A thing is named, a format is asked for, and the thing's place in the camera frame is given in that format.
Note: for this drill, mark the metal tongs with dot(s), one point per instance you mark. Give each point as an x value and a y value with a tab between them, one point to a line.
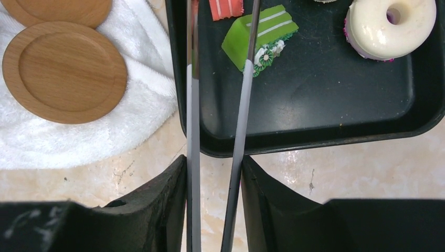
193	134

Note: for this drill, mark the white glazed donut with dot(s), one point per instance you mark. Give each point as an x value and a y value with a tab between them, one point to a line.
385	30

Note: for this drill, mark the lower wooden coaster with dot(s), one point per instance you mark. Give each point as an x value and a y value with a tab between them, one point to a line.
64	72

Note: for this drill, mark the wooden coaster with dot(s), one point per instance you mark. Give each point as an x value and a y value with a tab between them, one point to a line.
64	72
90	13

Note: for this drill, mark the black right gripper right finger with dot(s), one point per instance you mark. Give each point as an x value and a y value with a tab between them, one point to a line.
279	219

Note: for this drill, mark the red cake slice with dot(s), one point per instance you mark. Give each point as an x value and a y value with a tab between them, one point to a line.
221	9

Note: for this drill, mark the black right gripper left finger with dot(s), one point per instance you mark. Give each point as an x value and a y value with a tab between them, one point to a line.
150	218

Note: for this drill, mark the green cake slice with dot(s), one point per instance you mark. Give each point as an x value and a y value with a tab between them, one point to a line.
276	26

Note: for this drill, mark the upper wooden coaster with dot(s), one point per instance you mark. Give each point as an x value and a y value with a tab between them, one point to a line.
90	13

